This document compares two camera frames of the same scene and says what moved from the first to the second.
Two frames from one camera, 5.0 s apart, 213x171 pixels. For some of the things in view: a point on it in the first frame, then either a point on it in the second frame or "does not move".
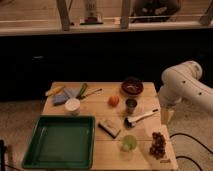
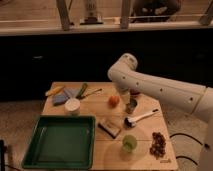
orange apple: [113, 101] does not move
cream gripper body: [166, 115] to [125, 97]
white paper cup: [73, 107] does not move
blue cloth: [64, 96] does not move
